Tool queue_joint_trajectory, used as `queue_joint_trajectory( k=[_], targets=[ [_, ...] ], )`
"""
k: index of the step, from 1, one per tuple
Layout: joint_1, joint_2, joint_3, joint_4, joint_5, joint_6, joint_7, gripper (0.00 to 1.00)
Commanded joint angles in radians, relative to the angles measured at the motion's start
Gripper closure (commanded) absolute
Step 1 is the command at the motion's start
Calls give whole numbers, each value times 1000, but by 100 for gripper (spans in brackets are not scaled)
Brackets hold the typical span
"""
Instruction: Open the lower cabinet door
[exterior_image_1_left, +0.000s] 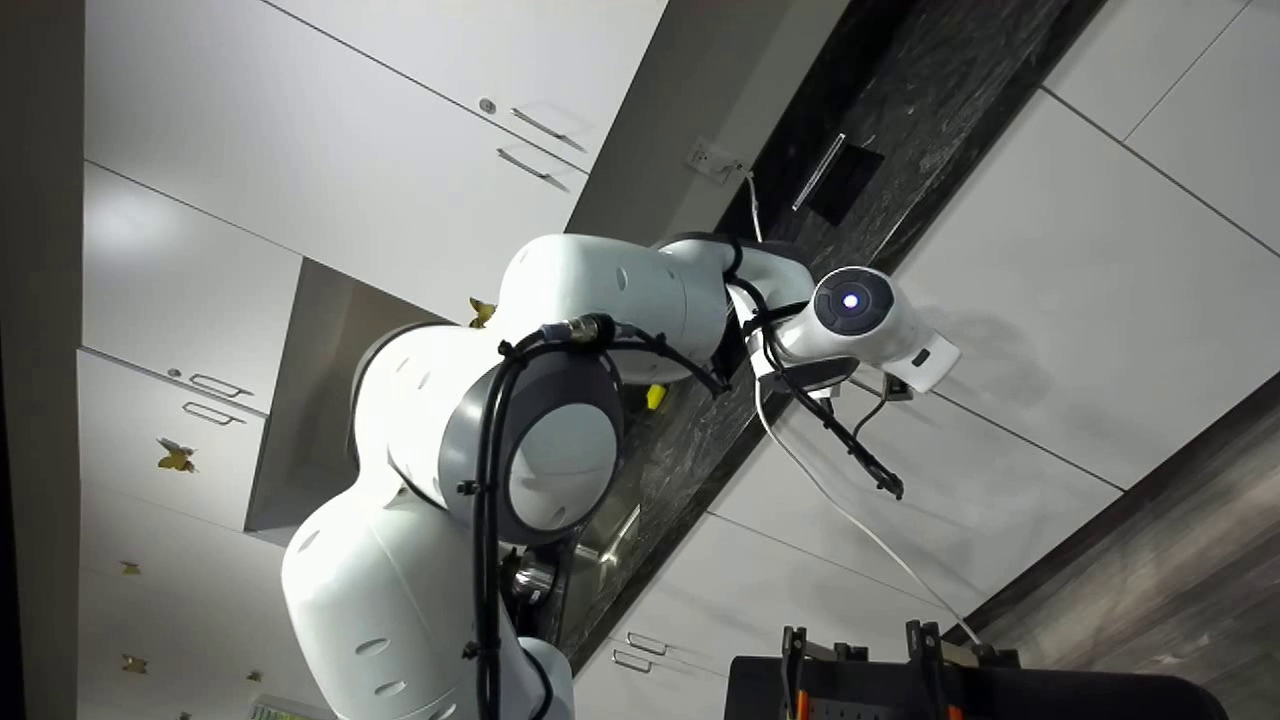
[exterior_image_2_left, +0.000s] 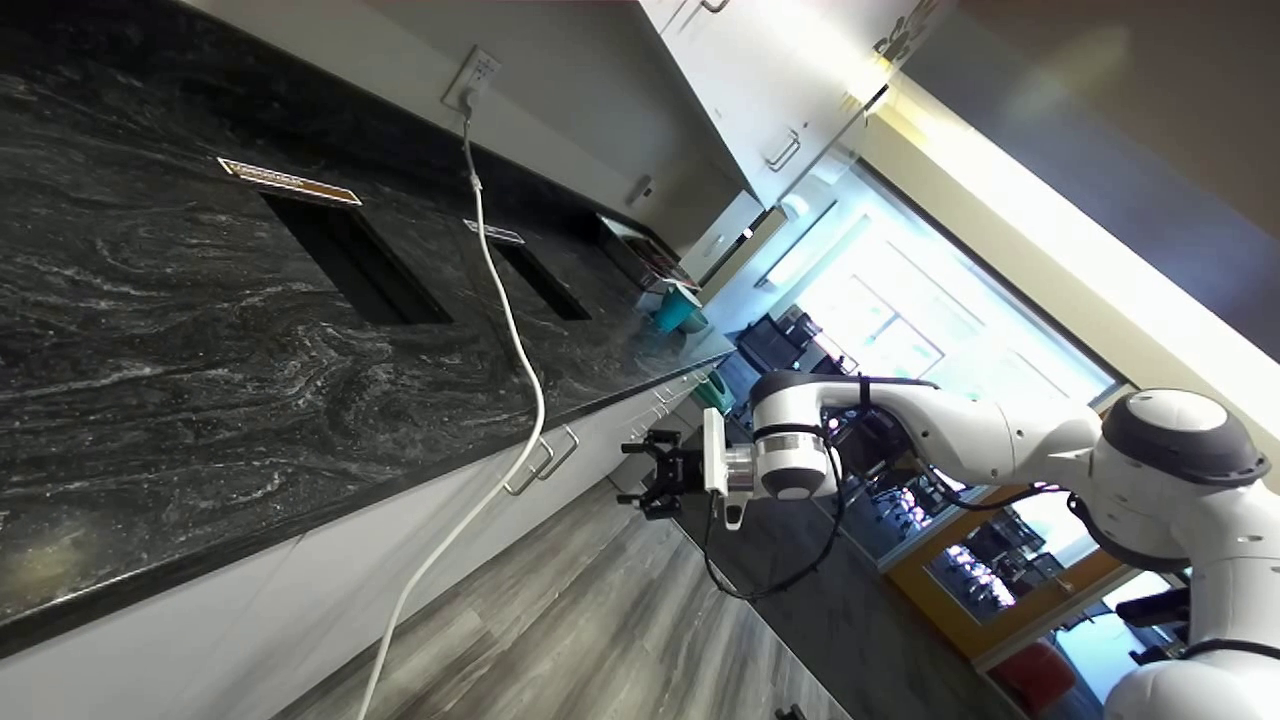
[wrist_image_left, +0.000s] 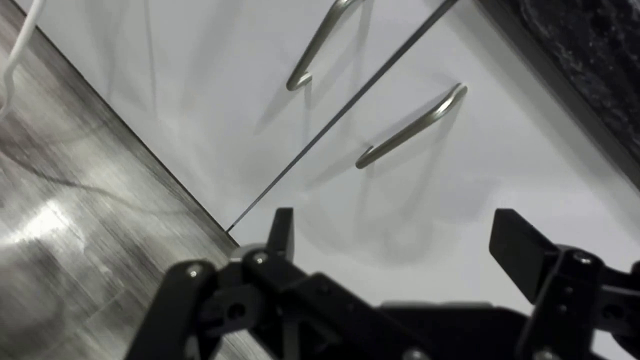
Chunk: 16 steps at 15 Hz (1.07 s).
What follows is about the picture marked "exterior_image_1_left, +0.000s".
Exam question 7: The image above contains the black clamp on cart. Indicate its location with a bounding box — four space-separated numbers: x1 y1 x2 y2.
774 622 821 720
903 615 973 720

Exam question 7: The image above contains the thin white cable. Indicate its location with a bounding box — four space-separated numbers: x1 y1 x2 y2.
749 356 992 656

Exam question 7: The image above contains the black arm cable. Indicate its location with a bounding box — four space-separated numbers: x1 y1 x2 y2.
469 312 734 720

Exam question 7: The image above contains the golden butterfly decal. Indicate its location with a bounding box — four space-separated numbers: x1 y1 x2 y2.
150 437 201 477

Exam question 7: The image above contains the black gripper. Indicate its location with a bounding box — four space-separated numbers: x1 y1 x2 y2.
759 349 910 503

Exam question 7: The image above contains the white wall cabinet door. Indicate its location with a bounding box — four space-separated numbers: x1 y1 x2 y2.
264 0 670 177
75 491 352 720
78 0 590 326
75 349 272 538
78 161 302 418

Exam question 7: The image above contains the black wall socket plate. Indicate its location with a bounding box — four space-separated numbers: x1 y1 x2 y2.
790 130 889 231

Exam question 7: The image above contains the white drawer front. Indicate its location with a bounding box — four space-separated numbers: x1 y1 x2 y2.
705 385 1129 631

